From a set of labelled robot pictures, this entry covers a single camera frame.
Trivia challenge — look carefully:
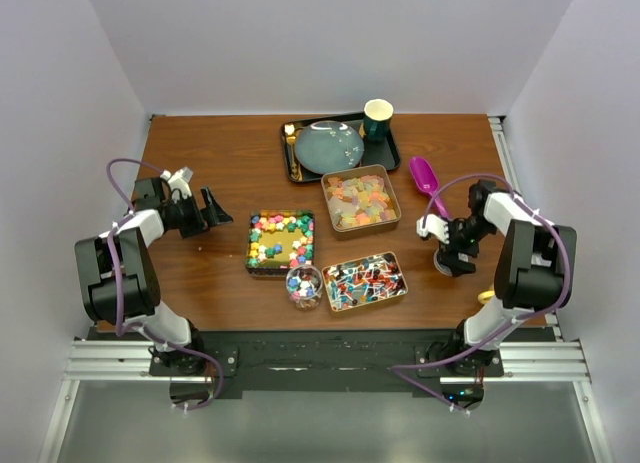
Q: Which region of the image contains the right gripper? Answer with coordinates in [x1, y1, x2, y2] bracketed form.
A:
[437, 216, 497, 276]

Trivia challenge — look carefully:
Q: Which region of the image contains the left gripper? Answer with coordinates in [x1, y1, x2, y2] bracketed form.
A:
[167, 186, 231, 239]

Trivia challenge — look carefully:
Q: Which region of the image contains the silver jar lid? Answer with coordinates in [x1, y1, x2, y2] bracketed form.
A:
[433, 250, 458, 277]

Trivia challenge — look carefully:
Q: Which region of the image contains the gold tin of star candies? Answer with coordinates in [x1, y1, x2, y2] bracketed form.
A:
[244, 209, 316, 278]

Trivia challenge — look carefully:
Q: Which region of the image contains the purple plastic scoop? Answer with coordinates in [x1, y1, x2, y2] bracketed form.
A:
[409, 156, 450, 219]

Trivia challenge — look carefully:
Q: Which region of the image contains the clear glass jar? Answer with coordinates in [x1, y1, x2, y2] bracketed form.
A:
[285, 264, 323, 311]

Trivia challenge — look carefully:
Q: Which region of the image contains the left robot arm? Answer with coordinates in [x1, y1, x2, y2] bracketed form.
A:
[74, 175, 233, 375]

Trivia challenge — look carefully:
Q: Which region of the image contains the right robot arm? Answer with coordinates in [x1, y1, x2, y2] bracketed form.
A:
[424, 179, 577, 376]

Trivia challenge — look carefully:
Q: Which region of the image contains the tin of gummy candies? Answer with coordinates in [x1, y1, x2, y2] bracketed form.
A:
[321, 164, 402, 240]

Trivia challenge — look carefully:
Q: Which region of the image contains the yellow mug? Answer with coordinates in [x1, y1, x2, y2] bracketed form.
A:
[477, 290, 495, 305]

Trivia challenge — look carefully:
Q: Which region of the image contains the tin of lollipops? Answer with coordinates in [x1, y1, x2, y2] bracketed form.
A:
[321, 252, 408, 313]

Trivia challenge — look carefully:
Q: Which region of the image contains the gold spoon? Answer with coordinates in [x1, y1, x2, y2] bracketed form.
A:
[284, 123, 302, 181]

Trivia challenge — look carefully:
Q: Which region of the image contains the blue ceramic plate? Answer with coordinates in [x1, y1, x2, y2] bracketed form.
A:
[294, 120, 364, 175]

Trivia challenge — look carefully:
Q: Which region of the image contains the dark green cup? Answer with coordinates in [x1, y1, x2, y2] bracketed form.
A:
[361, 99, 394, 142]

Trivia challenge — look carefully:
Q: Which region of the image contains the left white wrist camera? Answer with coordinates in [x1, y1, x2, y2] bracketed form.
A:
[160, 167, 193, 201]

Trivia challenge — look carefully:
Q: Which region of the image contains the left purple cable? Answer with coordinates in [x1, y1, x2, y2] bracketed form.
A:
[106, 157, 224, 410]

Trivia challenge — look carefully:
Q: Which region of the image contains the purple cable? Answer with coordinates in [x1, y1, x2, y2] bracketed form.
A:
[392, 172, 573, 412]
[106, 157, 224, 410]

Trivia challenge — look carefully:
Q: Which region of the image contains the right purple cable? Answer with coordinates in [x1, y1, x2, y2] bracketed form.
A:
[392, 172, 573, 412]

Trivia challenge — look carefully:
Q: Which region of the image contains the aluminium frame rail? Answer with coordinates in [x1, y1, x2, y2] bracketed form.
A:
[40, 328, 612, 462]

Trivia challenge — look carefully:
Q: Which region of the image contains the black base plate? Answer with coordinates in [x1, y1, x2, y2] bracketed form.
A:
[148, 325, 504, 402]

